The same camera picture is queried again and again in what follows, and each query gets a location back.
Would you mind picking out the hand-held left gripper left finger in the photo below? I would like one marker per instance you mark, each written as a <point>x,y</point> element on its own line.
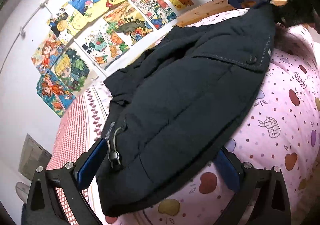
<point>88,165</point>

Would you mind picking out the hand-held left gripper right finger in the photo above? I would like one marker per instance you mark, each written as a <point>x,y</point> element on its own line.
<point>226,167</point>

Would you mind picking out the black padded jacket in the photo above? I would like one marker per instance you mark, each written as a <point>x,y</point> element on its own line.
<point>180,102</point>

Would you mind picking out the red white checked cloth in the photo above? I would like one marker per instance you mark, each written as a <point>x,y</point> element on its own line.
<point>75,127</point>

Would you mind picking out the grey-brown door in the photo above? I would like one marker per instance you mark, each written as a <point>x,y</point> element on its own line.
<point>33,156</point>

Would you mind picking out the pink fruit-print bed sheet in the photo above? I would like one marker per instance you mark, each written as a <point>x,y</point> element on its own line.
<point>275,127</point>

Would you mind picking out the swimming orange-haired figure drawing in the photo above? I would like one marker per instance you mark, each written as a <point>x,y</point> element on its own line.
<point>53,95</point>

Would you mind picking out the blond figure drawing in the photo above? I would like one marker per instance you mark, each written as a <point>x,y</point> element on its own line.
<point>72,70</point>

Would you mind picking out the pagoda drawing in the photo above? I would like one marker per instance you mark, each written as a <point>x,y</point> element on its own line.
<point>153,8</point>

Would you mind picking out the orange-haired girl drawing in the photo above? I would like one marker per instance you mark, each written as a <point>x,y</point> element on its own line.
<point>46,52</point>

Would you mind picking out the teapot and oranges drawing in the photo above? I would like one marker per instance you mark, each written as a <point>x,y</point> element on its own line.
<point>102,45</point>

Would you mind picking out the pineapple drawing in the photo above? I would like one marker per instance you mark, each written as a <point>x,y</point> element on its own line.
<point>66,23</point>

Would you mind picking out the orange landscape drawing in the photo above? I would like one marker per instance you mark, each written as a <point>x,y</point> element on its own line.
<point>127,23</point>

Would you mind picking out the blue sea fish drawing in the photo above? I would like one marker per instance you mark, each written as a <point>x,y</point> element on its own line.
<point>86,0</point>

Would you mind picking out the wooden bed frame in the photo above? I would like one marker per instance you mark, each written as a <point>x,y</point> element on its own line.
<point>200,11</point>

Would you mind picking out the white wall conduit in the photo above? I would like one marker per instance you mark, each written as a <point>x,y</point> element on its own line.
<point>32,12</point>

